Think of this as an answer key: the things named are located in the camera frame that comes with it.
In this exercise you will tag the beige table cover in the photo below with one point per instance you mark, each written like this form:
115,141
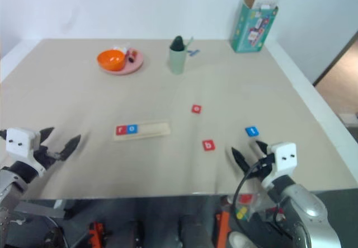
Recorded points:
167,161

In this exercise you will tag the pale rounded shape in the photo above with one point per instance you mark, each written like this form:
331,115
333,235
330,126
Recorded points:
240,240

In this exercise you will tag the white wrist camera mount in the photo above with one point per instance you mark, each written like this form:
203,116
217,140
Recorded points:
285,158
19,143

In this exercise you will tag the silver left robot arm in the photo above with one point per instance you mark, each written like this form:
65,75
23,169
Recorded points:
11,183

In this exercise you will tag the wooden letter tray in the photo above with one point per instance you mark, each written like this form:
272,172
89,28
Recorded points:
151,130

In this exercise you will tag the blue letter tile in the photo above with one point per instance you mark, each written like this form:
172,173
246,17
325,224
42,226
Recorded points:
252,131
132,129

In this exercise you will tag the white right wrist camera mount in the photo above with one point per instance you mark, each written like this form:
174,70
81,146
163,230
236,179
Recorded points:
285,158

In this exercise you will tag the teal cardboard box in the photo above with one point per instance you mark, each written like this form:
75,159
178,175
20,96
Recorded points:
251,27

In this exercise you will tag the pale green cup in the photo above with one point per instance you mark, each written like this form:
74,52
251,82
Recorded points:
176,61

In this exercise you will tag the orange plastic bowl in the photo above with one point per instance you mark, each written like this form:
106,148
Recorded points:
111,60

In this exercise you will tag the small yellow item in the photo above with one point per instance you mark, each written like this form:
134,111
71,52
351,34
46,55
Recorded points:
242,213

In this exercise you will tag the orange and black clamp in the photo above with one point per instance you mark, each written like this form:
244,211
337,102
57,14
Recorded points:
96,232

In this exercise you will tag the grey metal bar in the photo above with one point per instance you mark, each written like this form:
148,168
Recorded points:
42,208

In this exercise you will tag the small white packet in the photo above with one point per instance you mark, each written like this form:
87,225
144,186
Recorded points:
120,48

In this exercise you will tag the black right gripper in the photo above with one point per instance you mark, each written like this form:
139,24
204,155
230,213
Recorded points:
263,168

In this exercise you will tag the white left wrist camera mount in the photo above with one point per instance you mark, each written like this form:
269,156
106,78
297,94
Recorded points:
19,143

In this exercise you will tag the red letter b tile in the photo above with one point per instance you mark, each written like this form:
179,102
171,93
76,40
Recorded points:
208,145

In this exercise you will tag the white cards in box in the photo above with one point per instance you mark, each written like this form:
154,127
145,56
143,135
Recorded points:
264,4

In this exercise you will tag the pink plate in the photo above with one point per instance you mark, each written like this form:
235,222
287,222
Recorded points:
134,64

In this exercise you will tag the dark green rounded object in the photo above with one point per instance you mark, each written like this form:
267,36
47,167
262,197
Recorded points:
178,43

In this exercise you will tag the orange upright tool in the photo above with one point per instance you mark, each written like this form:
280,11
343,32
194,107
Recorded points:
222,229

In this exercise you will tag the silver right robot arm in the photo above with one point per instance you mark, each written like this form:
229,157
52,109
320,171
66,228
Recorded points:
307,211

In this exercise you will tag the small blue clip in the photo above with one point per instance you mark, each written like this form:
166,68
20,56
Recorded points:
193,52

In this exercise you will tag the green stick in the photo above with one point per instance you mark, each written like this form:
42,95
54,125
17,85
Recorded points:
189,42

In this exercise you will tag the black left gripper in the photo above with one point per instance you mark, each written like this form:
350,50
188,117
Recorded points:
44,155

